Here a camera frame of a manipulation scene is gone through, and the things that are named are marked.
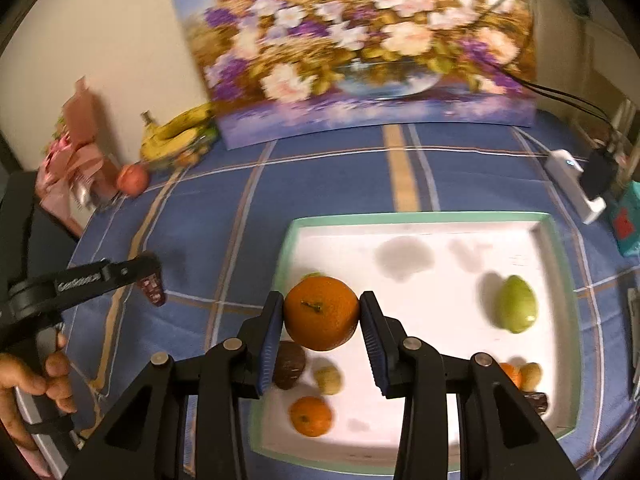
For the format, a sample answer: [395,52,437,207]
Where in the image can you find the small orange tangerine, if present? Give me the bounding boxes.
[500,362,523,389]

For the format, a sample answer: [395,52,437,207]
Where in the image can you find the small yellow-brown fruit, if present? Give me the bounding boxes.
[520,362,542,392]

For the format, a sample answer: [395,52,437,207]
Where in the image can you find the dark red dates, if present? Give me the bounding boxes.
[137,272,166,307]

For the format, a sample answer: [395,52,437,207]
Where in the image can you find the green mango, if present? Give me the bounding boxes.
[497,275,538,334]
[300,271,324,281]

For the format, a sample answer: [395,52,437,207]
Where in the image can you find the dark avocado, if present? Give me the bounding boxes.
[272,340,307,390]

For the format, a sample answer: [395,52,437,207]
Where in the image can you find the yellow-brown round fruit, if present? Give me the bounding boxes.
[314,365,343,396]

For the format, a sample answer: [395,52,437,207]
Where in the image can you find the large orange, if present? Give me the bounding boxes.
[283,275,360,351]

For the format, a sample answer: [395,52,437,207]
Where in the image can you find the person's left hand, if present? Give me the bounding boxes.
[0,333,77,451]

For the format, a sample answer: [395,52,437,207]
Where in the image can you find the pink flower bouquet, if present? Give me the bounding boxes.
[36,78,119,232]

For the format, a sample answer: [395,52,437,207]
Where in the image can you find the white tray green rim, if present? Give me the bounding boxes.
[250,211,582,476]

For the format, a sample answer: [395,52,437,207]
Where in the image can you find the red apple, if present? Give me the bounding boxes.
[116,164,150,197]

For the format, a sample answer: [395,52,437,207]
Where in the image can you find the blue plaid tablecloth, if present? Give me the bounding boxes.
[29,112,639,479]

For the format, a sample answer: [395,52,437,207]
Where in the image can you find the banana bunch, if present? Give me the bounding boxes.
[140,103,215,162]

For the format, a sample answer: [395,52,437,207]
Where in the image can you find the clear plastic fruit container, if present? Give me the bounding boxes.
[145,126,219,171]

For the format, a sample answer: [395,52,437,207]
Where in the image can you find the teal plastic box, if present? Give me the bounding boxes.
[610,181,640,257]

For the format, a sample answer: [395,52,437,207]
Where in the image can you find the white power strip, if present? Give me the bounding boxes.
[544,150,606,224]

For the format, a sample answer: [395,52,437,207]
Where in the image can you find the black power adapter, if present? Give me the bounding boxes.
[578,150,618,200]

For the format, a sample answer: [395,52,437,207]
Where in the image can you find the flower painting canvas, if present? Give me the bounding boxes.
[174,0,536,148]

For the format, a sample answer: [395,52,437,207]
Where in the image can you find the black cable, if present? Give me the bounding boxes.
[474,0,622,156]

